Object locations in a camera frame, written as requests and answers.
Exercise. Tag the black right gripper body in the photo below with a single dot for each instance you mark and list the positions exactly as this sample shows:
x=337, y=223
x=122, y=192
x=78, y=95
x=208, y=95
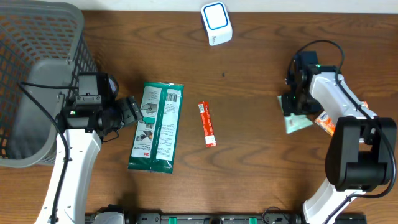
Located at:
x=300, y=102

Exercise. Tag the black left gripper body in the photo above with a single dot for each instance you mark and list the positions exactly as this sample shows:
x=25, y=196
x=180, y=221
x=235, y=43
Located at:
x=128, y=112

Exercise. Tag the white teal wipes packet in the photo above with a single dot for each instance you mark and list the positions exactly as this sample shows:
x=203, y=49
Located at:
x=292, y=121

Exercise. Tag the green white 3M package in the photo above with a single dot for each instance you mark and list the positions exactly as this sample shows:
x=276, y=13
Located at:
x=155, y=140

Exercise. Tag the red snack stick packet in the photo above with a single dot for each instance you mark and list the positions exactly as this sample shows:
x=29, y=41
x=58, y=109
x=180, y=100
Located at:
x=210, y=140

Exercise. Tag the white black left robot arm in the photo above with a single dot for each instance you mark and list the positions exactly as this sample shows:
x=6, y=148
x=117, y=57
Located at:
x=82, y=126

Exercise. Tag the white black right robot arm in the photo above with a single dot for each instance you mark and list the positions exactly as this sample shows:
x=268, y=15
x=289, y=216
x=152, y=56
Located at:
x=360, y=161

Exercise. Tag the white cube barcode scanner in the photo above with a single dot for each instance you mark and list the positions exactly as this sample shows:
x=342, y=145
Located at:
x=216, y=23

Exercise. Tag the grey plastic mesh basket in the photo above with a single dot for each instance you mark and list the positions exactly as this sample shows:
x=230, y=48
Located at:
x=42, y=52

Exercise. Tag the black mounting rail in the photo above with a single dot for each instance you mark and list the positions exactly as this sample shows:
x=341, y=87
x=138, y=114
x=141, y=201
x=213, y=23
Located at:
x=153, y=218

